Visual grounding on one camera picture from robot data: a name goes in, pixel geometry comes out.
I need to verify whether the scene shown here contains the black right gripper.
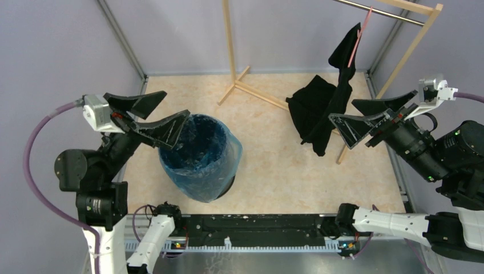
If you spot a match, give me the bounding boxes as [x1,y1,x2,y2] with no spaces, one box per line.
[326,89,448,183]

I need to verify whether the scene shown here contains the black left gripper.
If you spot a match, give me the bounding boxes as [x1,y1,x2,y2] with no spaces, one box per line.
[99,88,191,179]

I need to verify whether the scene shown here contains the blue plastic trash bag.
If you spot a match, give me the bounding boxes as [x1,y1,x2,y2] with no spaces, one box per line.
[158,114,243,203]

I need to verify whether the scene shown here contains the black trash bin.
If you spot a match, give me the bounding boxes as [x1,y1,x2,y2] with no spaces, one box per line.
[217,175,236,199]

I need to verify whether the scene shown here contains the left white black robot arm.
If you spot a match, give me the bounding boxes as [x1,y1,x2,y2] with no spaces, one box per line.
[54,91,189,273]

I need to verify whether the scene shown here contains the black cloth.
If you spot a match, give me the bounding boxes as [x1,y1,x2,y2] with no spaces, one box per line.
[285,23,361,157]

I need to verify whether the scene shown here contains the pink hanger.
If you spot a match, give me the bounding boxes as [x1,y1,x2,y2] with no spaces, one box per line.
[347,6,373,68]

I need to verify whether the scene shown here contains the wooden clothes rack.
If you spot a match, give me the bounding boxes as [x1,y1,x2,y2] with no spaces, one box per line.
[217,0,445,166]

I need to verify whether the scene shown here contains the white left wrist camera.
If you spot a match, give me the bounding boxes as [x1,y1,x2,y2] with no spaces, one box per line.
[83,94,124,134]

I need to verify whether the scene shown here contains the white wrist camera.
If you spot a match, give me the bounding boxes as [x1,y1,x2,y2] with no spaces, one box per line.
[405,74,458,120]
[83,94,124,134]

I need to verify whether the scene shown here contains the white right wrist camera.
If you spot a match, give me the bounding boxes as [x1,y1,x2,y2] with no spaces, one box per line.
[405,74,458,120]

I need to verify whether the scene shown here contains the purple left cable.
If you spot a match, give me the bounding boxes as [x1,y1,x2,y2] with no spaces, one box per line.
[22,99,102,274]

